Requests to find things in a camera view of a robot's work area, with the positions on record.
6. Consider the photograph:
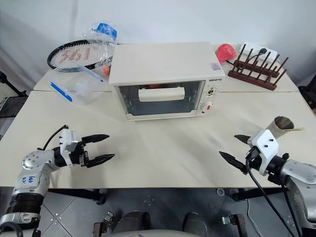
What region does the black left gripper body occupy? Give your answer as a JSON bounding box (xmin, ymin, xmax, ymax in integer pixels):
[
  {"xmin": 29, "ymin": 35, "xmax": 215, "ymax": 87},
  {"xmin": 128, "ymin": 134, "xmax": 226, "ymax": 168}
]
[{"xmin": 73, "ymin": 140, "xmax": 90, "ymax": 167}]

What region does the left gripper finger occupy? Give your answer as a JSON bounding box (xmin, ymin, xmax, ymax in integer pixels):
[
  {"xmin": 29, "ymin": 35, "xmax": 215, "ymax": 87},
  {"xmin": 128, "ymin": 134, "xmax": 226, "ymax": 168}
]
[
  {"xmin": 81, "ymin": 134, "xmax": 110, "ymax": 147},
  {"xmin": 86, "ymin": 153, "xmax": 116, "ymax": 169}
]

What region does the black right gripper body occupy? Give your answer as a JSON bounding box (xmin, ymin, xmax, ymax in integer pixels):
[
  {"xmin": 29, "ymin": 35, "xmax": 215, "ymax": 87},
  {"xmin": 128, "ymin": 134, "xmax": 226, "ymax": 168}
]
[{"xmin": 241, "ymin": 144, "xmax": 262, "ymax": 174}]

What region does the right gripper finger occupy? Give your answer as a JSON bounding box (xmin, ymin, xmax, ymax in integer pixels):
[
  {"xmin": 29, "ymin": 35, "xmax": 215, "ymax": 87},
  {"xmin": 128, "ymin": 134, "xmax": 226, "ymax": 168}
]
[
  {"xmin": 234, "ymin": 134, "xmax": 251, "ymax": 146},
  {"xmin": 219, "ymin": 151, "xmax": 247, "ymax": 173}
]

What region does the white toaster oven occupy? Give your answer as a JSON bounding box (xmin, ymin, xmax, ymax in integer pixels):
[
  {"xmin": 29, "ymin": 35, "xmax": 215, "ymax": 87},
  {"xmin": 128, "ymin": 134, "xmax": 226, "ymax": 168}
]
[{"xmin": 108, "ymin": 41, "xmax": 226, "ymax": 121}]

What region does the black table leg bar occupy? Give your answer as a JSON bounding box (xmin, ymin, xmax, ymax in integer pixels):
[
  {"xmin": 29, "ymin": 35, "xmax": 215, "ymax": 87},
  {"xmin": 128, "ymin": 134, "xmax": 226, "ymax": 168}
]
[
  {"xmin": 48, "ymin": 188, "xmax": 107, "ymax": 205},
  {"xmin": 232, "ymin": 187, "xmax": 290, "ymax": 202}
]

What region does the white tube with dark opening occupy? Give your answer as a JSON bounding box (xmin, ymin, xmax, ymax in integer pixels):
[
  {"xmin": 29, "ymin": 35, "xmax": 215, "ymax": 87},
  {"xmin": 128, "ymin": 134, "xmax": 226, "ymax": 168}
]
[{"xmin": 265, "ymin": 116, "xmax": 296, "ymax": 143}]

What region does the white round timer knob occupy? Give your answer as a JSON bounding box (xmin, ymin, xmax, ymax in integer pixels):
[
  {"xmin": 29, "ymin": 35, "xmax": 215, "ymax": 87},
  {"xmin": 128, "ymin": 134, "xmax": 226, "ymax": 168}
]
[{"xmin": 200, "ymin": 100, "xmax": 214, "ymax": 114}]

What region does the clear container with blue clips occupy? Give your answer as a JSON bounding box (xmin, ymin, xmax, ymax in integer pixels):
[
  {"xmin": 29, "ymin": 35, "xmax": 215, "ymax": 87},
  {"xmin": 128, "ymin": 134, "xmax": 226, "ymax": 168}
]
[{"xmin": 48, "ymin": 63, "xmax": 105, "ymax": 106}]

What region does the castor wheel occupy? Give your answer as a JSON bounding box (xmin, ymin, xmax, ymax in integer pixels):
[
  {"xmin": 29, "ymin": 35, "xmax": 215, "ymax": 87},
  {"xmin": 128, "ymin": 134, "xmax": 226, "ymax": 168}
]
[
  {"xmin": 92, "ymin": 210, "xmax": 115, "ymax": 237},
  {"xmin": 221, "ymin": 213, "xmax": 248, "ymax": 237}
]

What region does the brown wooden peg rack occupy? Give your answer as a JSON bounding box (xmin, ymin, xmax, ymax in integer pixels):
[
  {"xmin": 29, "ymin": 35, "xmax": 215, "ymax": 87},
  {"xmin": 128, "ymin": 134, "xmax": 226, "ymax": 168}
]
[{"xmin": 227, "ymin": 43, "xmax": 289, "ymax": 91}]

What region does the dark rounded shape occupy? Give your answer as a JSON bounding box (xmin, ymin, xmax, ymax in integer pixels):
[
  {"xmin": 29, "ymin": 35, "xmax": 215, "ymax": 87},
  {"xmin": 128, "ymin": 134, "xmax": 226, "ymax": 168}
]
[
  {"xmin": 115, "ymin": 210, "xmax": 152, "ymax": 233},
  {"xmin": 183, "ymin": 211, "xmax": 211, "ymax": 236}
]

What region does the dark equipment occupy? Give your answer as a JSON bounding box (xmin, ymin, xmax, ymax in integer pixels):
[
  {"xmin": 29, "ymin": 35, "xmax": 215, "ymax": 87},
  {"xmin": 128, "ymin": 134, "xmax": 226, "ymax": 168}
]
[{"xmin": 297, "ymin": 74, "xmax": 316, "ymax": 110}]

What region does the black tennis racket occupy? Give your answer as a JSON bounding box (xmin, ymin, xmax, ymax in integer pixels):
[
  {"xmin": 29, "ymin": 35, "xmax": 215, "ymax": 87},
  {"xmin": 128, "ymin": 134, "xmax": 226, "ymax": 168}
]
[{"xmin": 46, "ymin": 39, "xmax": 117, "ymax": 74}]

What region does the grey padded seat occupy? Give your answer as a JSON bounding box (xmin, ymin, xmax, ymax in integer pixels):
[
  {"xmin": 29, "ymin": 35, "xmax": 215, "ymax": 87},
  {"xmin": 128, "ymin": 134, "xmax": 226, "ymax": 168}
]
[{"xmin": 0, "ymin": 96, "xmax": 28, "ymax": 119}]

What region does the white power strip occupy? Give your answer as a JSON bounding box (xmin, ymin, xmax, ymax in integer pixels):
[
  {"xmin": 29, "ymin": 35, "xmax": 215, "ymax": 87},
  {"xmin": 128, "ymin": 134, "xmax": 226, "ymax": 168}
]
[{"xmin": 237, "ymin": 43, "xmax": 279, "ymax": 65}]

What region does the crumpled plastic bottle blue cap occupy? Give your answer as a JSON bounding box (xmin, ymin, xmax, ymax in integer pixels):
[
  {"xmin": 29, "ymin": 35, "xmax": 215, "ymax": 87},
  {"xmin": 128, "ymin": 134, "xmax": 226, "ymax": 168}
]
[{"xmin": 82, "ymin": 22, "xmax": 119, "ymax": 68}]

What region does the black stand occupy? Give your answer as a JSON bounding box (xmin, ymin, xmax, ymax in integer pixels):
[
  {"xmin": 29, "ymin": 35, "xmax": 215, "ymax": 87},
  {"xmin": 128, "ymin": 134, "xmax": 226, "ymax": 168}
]
[{"xmin": 0, "ymin": 71, "xmax": 28, "ymax": 97}]

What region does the blue object in bag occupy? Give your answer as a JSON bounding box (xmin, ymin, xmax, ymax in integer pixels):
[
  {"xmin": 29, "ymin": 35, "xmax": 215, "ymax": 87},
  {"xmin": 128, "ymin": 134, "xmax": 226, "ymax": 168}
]
[{"xmin": 95, "ymin": 22, "xmax": 118, "ymax": 38}]

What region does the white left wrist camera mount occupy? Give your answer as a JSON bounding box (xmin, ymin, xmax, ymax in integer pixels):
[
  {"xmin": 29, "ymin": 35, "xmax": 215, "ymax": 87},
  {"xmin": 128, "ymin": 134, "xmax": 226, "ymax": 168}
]
[{"xmin": 59, "ymin": 127, "xmax": 80, "ymax": 166}]

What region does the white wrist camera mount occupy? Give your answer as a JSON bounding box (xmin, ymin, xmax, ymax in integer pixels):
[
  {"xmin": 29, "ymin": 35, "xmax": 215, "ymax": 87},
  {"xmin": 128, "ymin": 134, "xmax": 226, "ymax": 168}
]
[
  {"xmin": 247, "ymin": 128, "xmax": 280, "ymax": 176},
  {"xmin": 59, "ymin": 127, "xmax": 80, "ymax": 166}
]

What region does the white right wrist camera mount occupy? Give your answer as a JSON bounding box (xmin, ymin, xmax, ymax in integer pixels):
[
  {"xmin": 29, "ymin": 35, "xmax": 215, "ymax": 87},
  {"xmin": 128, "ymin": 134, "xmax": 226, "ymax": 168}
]
[{"xmin": 247, "ymin": 128, "xmax": 280, "ymax": 176}]

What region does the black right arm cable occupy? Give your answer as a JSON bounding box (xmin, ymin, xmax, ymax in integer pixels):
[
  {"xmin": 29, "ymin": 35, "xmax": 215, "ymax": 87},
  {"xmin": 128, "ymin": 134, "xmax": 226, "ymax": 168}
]
[{"xmin": 245, "ymin": 148, "xmax": 304, "ymax": 237}]

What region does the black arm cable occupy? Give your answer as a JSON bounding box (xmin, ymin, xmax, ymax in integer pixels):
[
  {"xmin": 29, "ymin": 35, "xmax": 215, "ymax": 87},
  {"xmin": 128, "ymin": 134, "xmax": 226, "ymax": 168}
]
[
  {"xmin": 245, "ymin": 148, "xmax": 304, "ymax": 237},
  {"xmin": 37, "ymin": 124, "xmax": 69, "ymax": 151}
]

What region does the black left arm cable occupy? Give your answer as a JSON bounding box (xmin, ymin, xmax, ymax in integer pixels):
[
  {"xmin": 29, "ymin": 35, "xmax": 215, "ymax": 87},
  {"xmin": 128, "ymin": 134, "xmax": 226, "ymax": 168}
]
[{"xmin": 37, "ymin": 124, "xmax": 69, "ymax": 151}]

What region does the white floor cable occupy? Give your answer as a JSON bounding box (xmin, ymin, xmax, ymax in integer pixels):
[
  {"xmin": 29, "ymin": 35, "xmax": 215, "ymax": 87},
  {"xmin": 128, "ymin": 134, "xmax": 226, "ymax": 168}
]
[{"xmin": 246, "ymin": 197, "xmax": 263, "ymax": 237}]

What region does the glass oven door with handle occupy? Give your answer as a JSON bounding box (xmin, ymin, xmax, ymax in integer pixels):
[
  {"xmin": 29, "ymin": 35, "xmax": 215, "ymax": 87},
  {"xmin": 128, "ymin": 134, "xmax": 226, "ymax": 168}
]
[{"xmin": 115, "ymin": 80, "xmax": 206, "ymax": 117}]

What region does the black plug with cable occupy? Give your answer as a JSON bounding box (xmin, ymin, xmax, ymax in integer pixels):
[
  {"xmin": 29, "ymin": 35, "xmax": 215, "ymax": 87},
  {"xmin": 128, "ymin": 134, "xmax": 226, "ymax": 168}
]
[{"xmin": 226, "ymin": 48, "xmax": 269, "ymax": 67}]

